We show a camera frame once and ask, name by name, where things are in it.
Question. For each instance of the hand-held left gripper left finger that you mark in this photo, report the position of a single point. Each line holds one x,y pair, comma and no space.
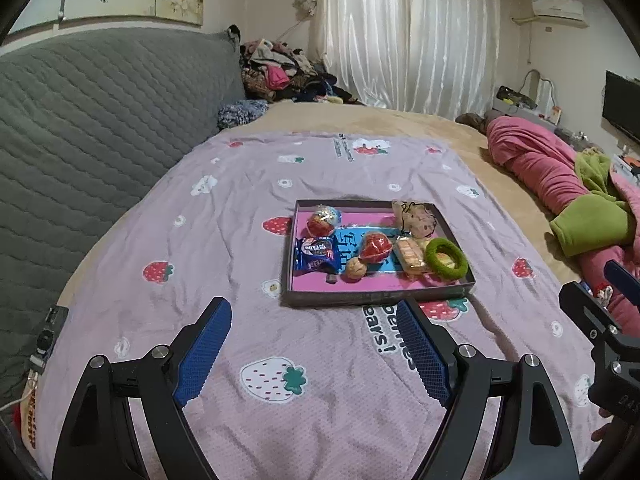
202,355

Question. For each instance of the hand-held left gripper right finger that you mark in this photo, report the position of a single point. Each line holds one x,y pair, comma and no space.
422,350

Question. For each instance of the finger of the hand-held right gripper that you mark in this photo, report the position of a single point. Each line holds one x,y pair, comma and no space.
580,300
617,272

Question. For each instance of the shallow grey cardboard box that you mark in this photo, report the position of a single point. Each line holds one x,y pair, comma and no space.
350,297

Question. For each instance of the walnut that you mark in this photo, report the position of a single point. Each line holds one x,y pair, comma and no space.
356,268

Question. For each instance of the red candy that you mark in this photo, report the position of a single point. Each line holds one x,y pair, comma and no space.
375,247

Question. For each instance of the beige plush toy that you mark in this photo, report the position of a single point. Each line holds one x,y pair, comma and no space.
415,217

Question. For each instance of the blue cookie packet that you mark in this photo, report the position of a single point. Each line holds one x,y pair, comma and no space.
315,252

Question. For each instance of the person's right hand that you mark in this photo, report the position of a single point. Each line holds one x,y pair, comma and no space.
602,433

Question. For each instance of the red white floral scrunchie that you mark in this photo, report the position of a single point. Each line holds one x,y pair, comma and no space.
605,294

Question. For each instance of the green fleece blanket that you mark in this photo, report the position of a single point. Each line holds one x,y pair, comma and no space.
590,220

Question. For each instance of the pink and blue book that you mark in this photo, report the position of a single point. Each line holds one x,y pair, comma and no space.
360,285

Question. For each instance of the pink strawberry print sheet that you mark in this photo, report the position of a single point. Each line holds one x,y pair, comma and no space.
225,240

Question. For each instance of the pink quilt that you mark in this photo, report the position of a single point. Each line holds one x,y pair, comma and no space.
530,160

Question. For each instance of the grey power strip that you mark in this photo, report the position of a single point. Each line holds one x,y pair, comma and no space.
47,330

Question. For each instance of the black television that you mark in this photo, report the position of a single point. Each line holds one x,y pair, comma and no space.
622,105

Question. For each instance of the white carton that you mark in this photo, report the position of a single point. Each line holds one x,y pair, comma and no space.
555,115

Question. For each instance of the black bag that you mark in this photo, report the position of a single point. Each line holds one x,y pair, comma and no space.
515,96

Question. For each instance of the dark brown pillow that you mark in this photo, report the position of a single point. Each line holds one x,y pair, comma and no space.
472,121

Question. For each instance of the dark blue patterned cloth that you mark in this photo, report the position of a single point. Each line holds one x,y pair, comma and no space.
240,112

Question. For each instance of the grey quilted headboard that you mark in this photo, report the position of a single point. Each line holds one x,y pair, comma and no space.
100,110

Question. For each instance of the white air conditioner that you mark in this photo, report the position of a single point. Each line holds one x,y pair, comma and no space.
557,7

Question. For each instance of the pile of clothes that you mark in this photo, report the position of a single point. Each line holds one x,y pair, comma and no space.
285,67

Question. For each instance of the white curtain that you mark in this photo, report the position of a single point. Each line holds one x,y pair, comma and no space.
400,35

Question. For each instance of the white curved metal frame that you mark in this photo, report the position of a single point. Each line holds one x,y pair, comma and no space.
530,74

